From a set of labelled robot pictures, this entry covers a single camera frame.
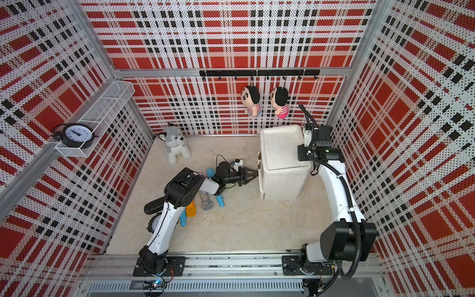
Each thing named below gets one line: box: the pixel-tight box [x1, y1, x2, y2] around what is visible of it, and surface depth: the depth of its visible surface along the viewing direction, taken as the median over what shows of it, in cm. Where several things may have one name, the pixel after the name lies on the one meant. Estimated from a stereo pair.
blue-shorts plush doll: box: [241, 85, 262, 117], surface depth 95 cm
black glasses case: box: [143, 196, 166, 215], surface depth 90 cm
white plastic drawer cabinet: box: [257, 124, 312, 201], surface depth 86 cm
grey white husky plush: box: [158, 122, 192, 166], surface depth 100 cm
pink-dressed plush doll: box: [270, 86, 289, 119], surface depth 97 cm
